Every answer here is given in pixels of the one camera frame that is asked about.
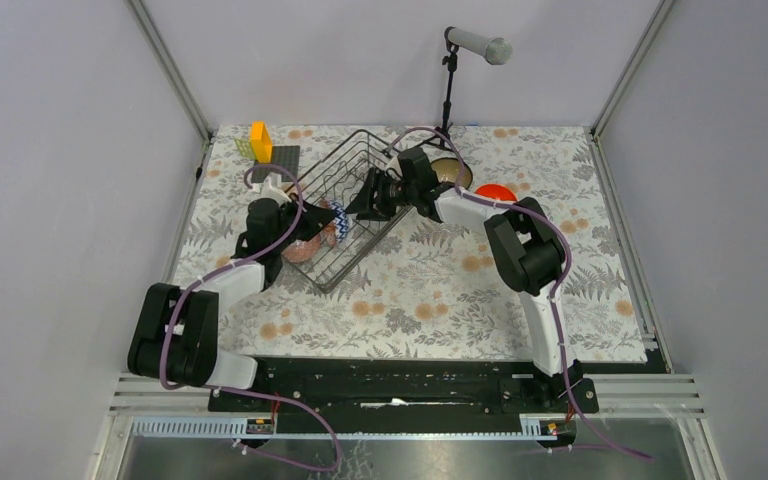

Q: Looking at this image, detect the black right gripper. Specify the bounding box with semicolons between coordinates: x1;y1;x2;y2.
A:
345;168;418;223

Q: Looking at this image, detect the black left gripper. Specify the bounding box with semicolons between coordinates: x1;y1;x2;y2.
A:
272;192;338;253

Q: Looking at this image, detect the black wire dish rack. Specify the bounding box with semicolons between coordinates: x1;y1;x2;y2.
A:
293;128;411;293

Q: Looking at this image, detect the dark teal bowl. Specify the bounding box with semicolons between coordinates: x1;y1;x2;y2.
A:
430;157;473;190

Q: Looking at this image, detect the solid orange bowl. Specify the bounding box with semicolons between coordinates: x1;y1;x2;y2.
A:
474;183;517;203

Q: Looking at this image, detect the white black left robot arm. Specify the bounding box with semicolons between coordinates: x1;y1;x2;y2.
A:
127;198;337;411

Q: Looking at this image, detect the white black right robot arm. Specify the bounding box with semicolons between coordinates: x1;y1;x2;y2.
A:
346;147;578;412

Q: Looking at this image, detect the pink patterned bowl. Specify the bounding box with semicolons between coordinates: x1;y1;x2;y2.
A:
282;225;337;264

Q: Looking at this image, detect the dark grey building baseplate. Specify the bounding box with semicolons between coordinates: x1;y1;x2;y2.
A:
250;144;302;185

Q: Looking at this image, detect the orange toy block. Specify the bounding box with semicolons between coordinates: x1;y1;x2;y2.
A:
249;121;273;163

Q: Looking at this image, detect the yellow-green small grid plate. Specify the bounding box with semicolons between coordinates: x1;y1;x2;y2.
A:
234;138;256;159

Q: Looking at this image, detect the black microphone tripod stand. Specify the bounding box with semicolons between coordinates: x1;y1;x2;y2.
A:
419;40;459;152

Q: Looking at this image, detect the grey microphone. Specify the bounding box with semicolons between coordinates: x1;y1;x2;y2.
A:
444;27;513;66

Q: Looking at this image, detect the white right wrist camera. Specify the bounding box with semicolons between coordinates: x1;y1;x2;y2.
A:
384;155;402;176

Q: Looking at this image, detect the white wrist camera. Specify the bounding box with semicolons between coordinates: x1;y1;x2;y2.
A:
251;175;291;205
384;155;402;176

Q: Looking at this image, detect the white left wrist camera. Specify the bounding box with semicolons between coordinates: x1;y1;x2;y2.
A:
251;175;291;205

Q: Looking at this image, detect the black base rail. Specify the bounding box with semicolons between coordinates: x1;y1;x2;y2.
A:
142;354;601;435

